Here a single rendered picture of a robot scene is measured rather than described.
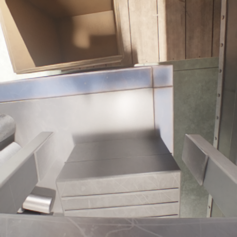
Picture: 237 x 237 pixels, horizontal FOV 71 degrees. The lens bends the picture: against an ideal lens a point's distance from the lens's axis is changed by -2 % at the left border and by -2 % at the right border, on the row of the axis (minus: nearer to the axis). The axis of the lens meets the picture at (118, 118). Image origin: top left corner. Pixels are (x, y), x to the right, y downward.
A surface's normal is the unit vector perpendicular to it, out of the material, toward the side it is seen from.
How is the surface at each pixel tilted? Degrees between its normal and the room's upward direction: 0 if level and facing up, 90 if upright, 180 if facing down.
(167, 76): 0
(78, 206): 0
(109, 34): 0
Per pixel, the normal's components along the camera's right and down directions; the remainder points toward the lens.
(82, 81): 0.00, 0.29
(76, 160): -0.10, -0.95
